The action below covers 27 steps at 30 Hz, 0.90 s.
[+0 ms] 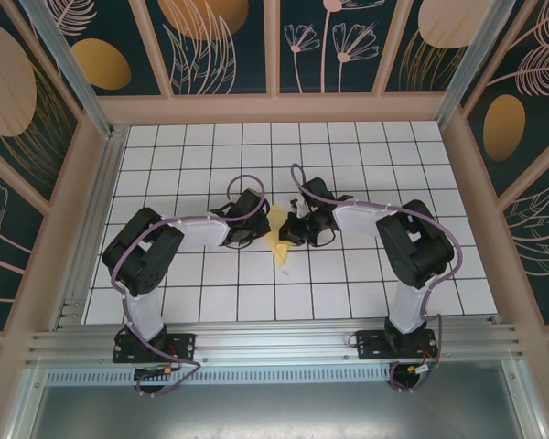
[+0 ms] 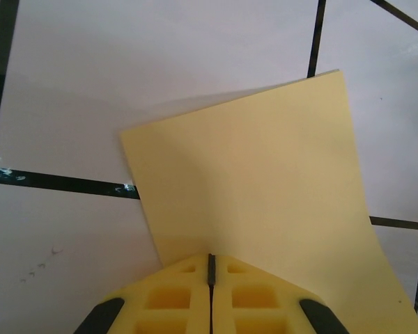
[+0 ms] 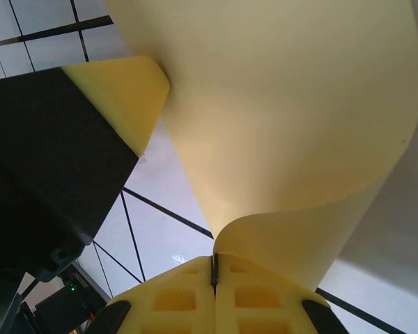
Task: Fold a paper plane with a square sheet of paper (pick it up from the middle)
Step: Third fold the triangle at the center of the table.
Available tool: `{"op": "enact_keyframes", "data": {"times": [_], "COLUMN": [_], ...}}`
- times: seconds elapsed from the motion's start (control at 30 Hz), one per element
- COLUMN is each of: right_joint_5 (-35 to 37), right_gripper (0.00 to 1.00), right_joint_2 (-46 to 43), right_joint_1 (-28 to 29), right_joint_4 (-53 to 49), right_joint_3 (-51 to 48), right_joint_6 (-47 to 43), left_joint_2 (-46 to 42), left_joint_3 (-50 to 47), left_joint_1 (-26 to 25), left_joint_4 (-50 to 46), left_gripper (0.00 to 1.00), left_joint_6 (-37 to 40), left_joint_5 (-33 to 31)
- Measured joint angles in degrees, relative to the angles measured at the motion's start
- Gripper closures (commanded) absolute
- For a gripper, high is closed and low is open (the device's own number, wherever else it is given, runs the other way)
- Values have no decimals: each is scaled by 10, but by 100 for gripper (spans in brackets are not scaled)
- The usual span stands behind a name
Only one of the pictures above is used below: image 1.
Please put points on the gold oval feather wall panel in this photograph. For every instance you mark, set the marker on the gold oval feather wall panel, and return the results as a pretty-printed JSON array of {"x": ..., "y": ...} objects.
[{"x": 503, "y": 128}]

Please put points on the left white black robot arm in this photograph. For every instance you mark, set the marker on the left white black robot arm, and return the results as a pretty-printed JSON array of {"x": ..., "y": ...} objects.
[{"x": 196, "y": 233}]

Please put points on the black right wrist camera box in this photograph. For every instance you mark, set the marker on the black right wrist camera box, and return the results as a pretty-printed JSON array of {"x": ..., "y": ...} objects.
[{"x": 292, "y": 231}]

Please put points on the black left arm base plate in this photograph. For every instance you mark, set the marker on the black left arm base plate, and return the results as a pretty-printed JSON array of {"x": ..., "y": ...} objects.
[{"x": 183, "y": 347}]

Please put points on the aluminium frame side bar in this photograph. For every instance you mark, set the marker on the aluminium frame side bar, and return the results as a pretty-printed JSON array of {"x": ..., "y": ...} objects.
[
  {"x": 27, "y": 407},
  {"x": 528, "y": 402}
]

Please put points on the single flower wall panel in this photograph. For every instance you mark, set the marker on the single flower wall panel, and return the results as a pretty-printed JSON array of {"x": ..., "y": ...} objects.
[{"x": 4, "y": 238}]

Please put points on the pink flowers wall panel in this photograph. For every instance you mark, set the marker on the pink flowers wall panel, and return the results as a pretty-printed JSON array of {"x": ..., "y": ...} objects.
[{"x": 329, "y": 55}]

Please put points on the aluminium frame post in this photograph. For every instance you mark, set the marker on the aluminium frame post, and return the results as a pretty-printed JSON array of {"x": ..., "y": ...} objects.
[
  {"x": 80, "y": 78},
  {"x": 471, "y": 64}
]

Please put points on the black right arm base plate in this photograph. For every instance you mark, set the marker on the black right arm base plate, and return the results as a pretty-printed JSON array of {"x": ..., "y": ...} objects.
[{"x": 370, "y": 345}]

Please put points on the wide aluminium mounting rail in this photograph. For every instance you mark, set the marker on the wide aluminium mounting rail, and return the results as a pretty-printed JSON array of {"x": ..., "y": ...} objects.
[{"x": 274, "y": 343}]

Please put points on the aluminium side rail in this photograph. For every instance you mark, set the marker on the aluminium side rail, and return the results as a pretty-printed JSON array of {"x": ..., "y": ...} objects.
[{"x": 106, "y": 183}]

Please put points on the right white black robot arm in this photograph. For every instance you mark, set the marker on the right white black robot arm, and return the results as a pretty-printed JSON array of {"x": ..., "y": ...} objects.
[{"x": 361, "y": 219}]

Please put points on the pink disc gold lines panel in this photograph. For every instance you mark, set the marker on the pink disc gold lines panel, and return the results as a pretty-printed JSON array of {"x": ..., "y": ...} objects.
[
  {"x": 439, "y": 27},
  {"x": 9, "y": 82}
]

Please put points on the pink leaves wall panel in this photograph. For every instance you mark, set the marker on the pink leaves wall panel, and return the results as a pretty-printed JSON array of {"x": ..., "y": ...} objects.
[{"x": 540, "y": 238}]

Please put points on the grey metal sheet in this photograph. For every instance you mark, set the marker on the grey metal sheet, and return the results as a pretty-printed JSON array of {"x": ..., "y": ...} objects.
[{"x": 274, "y": 411}]

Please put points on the orange disc leaf wall panel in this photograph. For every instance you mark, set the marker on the orange disc leaf wall panel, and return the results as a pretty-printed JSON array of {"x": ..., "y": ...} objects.
[{"x": 201, "y": 46}]

